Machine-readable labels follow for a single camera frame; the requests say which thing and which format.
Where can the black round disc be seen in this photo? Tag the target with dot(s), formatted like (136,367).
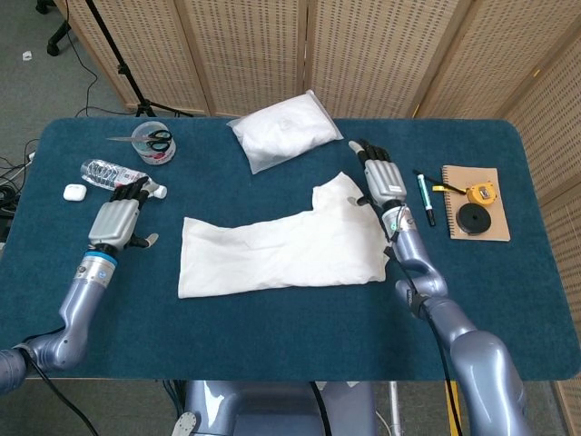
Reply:
(467,222)

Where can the white plastic bag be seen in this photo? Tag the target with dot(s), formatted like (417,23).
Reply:
(281,131)

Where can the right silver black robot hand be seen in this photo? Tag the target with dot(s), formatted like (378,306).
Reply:
(386,181)

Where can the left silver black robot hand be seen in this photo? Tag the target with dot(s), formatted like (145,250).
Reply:
(113,222)

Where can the white earbuds case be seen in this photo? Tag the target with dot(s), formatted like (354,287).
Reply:
(75,192)

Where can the green white marker pen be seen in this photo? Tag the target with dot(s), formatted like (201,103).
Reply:
(423,193)

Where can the black tripod stand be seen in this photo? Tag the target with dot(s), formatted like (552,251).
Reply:
(122,68)

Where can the blue-grey robot torso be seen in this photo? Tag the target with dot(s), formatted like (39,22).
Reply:
(272,409)

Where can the brown spiral notebook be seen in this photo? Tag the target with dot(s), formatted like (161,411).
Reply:
(495,222)

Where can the white t-shirt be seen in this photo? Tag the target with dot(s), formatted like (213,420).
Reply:
(272,254)

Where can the black office chair base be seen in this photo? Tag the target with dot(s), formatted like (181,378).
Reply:
(56,43)

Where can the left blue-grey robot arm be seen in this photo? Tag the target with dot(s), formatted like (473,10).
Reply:
(86,295)

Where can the clear plastic water bottle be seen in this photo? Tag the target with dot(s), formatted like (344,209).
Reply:
(109,175)

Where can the clear round plastic jar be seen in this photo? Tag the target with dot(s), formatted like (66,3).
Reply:
(156,158)

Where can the white metal table leg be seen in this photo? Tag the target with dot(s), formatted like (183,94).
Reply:
(396,409)

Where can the woven wooden folding screen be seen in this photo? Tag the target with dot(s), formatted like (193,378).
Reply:
(254,45)

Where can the yellow tape measure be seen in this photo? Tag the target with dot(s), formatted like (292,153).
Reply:
(483,194)

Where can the teal blue table mat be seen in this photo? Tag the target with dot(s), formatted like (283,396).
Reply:
(290,331)

